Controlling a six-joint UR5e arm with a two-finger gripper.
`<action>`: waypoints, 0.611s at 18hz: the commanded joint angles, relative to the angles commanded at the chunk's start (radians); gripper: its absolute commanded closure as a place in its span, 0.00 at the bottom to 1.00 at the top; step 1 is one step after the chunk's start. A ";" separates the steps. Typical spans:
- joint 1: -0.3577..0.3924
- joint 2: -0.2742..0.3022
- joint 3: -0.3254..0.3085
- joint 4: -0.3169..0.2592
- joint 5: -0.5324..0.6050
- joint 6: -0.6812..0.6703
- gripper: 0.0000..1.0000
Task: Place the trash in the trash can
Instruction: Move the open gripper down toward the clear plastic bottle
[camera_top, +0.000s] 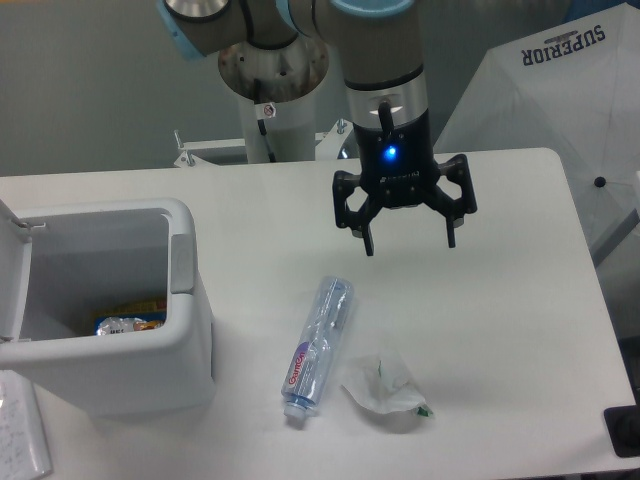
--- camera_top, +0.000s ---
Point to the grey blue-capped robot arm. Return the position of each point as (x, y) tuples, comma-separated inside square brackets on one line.
[(379, 49)]

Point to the black device at table edge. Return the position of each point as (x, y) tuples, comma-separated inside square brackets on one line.
[(623, 426)]

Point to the white metal base bracket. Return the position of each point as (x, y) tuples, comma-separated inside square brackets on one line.
[(337, 143)]

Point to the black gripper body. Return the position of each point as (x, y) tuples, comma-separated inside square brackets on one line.
[(397, 167)]

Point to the white paper notepad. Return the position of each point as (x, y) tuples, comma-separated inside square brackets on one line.
[(24, 449)]

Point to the crushed clear plastic bottle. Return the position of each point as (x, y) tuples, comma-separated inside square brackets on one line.
[(320, 339)]

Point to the yellow snack wrapper in bin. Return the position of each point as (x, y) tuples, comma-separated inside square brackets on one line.
[(132, 317)]

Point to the white Superior umbrella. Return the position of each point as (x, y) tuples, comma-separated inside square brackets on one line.
[(573, 89)]

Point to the white plastic trash can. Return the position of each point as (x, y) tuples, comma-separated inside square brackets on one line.
[(103, 305)]

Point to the white plastic wrapper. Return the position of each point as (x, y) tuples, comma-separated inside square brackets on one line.
[(382, 384)]

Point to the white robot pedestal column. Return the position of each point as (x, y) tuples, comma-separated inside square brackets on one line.
[(276, 92)]

